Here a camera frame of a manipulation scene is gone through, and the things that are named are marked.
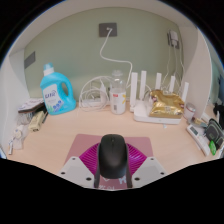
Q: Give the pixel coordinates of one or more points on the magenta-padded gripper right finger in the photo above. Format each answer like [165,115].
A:
[138,158]

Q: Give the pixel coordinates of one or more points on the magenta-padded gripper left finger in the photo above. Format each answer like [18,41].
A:
[87,157]

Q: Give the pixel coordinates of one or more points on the black computer mouse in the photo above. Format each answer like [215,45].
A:
[113,156]

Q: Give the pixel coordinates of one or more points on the pink mouse pad with drawing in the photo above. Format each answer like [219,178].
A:
[83,143]

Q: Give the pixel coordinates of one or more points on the white router with antennas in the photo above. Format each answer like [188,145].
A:
[141,115]

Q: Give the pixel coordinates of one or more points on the white power strip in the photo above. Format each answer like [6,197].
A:
[91,103]

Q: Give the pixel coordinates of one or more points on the gold foil bag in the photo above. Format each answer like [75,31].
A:
[166,105]

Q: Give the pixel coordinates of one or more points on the clear bottle with white label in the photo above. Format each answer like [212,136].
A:
[117,100]

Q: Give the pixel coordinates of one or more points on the pale yellow small box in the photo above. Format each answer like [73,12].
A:
[36,121]

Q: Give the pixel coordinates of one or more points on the white remote control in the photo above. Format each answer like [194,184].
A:
[199,140]

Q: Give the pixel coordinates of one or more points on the blue detergent bottle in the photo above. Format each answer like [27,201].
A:
[53,96]

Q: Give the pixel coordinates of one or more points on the small round white jar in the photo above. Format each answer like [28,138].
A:
[190,111]

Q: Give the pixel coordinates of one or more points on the clear plastic bag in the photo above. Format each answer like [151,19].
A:
[18,138]

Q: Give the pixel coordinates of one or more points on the small brown box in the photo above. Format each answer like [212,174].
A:
[200,122]

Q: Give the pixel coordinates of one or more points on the patterned flat book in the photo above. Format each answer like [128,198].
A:
[30,105]

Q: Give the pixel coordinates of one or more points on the black cloth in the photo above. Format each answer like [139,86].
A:
[219,113]

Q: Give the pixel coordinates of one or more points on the white shelf unit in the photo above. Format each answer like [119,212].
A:
[201,73]

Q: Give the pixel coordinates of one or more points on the dark grey wall plate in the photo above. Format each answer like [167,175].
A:
[29,60]

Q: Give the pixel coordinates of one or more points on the white wall charger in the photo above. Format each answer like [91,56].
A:
[173,39]

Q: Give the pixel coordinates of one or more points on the dark grey wall socket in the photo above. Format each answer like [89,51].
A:
[104,30]

